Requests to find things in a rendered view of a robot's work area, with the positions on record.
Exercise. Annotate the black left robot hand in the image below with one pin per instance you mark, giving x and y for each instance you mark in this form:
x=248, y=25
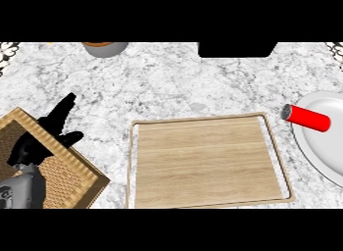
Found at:
x=53, y=124

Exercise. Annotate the red can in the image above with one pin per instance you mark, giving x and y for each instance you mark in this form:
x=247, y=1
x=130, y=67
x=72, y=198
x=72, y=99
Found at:
x=309, y=118

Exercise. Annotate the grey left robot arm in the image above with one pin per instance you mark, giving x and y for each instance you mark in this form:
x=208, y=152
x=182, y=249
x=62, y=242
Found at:
x=13, y=189

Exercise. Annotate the wicker basket tray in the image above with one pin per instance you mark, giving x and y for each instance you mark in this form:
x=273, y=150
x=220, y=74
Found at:
x=72, y=176

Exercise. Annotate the grey pot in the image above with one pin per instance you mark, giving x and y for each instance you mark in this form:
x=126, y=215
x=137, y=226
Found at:
x=105, y=49

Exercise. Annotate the pale wooden tray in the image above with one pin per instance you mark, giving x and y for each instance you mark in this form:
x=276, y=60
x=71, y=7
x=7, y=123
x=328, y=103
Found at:
x=207, y=163

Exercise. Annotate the black appliance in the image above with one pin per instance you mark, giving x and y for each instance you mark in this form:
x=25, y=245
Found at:
x=236, y=49

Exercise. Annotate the white plate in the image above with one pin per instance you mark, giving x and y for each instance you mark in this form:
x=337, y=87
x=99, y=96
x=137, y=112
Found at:
x=332, y=143

